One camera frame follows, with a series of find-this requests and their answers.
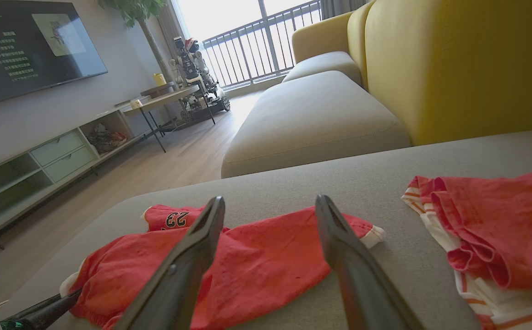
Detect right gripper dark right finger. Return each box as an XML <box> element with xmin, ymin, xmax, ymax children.
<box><xmin>315</xmin><ymin>195</ymin><xmax>424</xmax><ymax>330</ymax></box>

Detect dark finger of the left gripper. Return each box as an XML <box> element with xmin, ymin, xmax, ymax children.
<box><xmin>0</xmin><ymin>289</ymin><xmax>84</xmax><ymax>330</ymax></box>

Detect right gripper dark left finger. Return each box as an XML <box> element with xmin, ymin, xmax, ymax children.
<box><xmin>115</xmin><ymin>196</ymin><xmax>226</xmax><ymax>330</ymax></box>

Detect red shirt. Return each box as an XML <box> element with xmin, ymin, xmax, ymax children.
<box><xmin>60</xmin><ymin>204</ymin><xmax>386</xmax><ymax>330</ymax></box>

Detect red white basketball jersey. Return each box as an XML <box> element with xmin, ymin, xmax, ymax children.
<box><xmin>402</xmin><ymin>167</ymin><xmax>532</xmax><ymax>330</ymax></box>

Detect grey fabric sofa ottoman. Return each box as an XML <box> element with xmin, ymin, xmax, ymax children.
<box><xmin>0</xmin><ymin>128</ymin><xmax>532</xmax><ymax>330</ymax></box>

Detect white low TV cabinet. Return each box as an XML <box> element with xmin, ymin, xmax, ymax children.
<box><xmin>0</xmin><ymin>103</ymin><xmax>156</xmax><ymax>250</ymax></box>

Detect beige sofa seat cushion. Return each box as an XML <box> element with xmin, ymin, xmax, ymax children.
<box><xmin>221</xmin><ymin>70</ymin><xmax>412</xmax><ymax>179</ymax></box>
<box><xmin>282</xmin><ymin>50</ymin><xmax>363</xmax><ymax>88</ymax></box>

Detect light table, black legs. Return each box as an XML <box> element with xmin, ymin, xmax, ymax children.
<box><xmin>123</xmin><ymin>84</ymin><xmax>217</xmax><ymax>153</ymax></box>

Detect dark round side table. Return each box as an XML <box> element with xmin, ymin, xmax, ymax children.
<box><xmin>140</xmin><ymin>81</ymin><xmax>178</xmax><ymax>99</ymax></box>

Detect black white wheeled robot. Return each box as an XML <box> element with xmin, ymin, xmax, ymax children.
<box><xmin>169</xmin><ymin>37</ymin><xmax>231</xmax><ymax>123</ymax></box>

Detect wide yellow sofa backrest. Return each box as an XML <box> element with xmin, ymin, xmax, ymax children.
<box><xmin>365</xmin><ymin>0</ymin><xmax>532</xmax><ymax>147</ymax></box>

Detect grey window curtain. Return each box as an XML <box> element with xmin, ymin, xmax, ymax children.
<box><xmin>156</xmin><ymin>0</ymin><xmax>188</xmax><ymax>83</ymax></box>
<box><xmin>320</xmin><ymin>0</ymin><xmax>369</xmax><ymax>20</ymax></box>

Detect narrow yellow sofa backrest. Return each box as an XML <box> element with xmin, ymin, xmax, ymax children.
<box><xmin>347</xmin><ymin>0</ymin><xmax>377</xmax><ymax>91</ymax></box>

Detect beige sofa backrest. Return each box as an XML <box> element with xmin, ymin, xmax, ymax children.
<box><xmin>292</xmin><ymin>11</ymin><xmax>354</xmax><ymax>65</ymax></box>

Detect grey balcony railing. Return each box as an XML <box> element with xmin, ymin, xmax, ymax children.
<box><xmin>201</xmin><ymin>0</ymin><xmax>324</xmax><ymax>88</ymax></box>

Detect black flat screen TV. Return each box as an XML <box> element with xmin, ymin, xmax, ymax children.
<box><xmin>0</xmin><ymin>0</ymin><xmax>109</xmax><ymax>105</ymax></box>

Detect green potted tree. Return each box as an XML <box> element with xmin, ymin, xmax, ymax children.
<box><xmin>97</xmin><ymin>0</ymin><xmax>176</xmax><ymax>84</ymax></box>

